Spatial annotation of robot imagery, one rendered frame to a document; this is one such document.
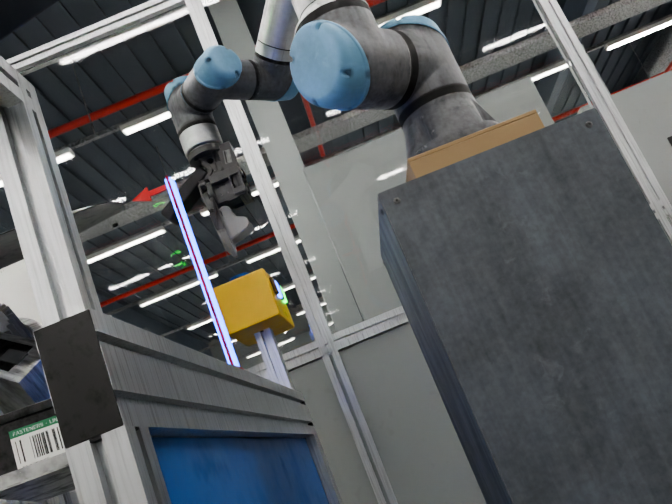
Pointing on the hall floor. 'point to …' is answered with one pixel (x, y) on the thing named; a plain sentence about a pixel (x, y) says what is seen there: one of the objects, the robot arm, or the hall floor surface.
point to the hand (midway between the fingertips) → (229, 252)
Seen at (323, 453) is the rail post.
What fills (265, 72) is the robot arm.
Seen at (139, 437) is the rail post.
